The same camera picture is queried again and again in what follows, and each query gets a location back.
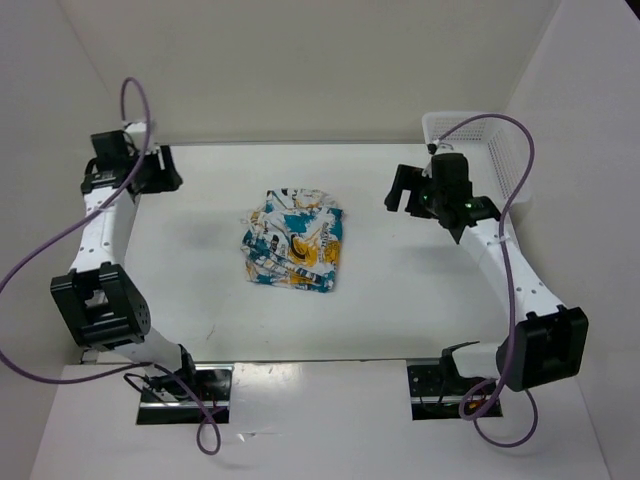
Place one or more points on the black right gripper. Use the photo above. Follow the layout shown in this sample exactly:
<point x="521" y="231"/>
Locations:
<point x="411" y="178"/>

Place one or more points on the white plastic mesh basket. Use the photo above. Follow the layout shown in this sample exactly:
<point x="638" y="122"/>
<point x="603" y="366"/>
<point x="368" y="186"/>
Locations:
<point x="497" y="151"/>

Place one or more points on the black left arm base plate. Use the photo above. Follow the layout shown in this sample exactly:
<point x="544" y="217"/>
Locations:
<point x="169" y="404"/>

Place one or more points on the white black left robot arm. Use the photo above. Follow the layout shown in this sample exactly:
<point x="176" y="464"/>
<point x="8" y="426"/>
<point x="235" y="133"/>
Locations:
<point x="100" y="304"/>

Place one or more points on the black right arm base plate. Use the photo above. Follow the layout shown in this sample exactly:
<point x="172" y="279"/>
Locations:
<point x="436" y="394"/>

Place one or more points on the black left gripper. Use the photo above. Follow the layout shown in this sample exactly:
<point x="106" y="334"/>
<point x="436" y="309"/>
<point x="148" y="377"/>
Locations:
<point x="167" y="179"/>

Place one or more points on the patterned white teal yellow shorts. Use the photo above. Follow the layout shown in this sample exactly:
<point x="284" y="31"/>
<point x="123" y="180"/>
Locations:
<point x="294" y="240"/>

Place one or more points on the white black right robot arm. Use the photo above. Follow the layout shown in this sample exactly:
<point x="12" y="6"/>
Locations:
<point x="549" y="338"/>

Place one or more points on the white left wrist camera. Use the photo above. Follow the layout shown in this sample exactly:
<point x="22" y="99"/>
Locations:
<point x="136" y="132"/>

